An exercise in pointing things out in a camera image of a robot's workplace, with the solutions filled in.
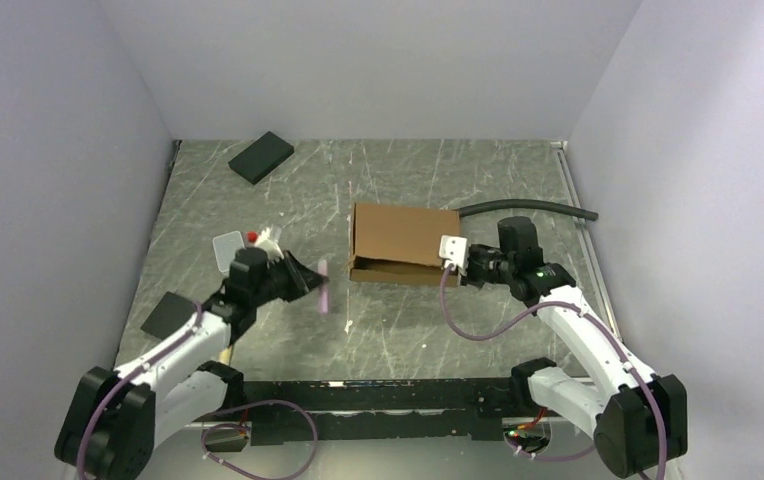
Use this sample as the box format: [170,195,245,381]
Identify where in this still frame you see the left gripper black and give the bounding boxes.
[252,249,328,307]

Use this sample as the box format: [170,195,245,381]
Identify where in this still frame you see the pink marker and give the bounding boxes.
[317,259,330,315]

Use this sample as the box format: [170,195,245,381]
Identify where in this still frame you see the brown cardboard box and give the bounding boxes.
[348,203,461,286]

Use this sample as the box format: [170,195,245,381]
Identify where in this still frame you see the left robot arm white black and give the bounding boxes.
[54,247,329,479]

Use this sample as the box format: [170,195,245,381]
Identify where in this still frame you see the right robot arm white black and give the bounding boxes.
[461,216,688,478]

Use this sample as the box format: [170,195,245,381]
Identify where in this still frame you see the black flat box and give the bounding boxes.
[228,131,295,185]

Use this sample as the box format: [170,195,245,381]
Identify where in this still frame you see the clear plastic lid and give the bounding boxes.
[212,231,245,276]

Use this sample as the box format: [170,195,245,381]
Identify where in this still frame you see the black foam tube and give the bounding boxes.
[456,199,599,221]

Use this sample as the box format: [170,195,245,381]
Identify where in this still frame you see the black triangular plate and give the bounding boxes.
[140,292,201,341]

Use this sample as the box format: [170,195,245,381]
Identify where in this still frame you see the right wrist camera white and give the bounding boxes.
[438,235,469,274]

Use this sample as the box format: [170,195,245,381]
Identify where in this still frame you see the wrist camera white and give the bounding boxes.
[438,235,469,274]
[245,226,284,260]

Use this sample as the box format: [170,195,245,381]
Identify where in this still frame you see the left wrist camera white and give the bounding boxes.
[245,226,284,260]

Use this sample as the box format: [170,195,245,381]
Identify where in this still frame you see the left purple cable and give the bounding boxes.
[75,301,319,480]

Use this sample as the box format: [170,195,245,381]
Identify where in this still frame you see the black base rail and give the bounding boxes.
[186,377,556,446]

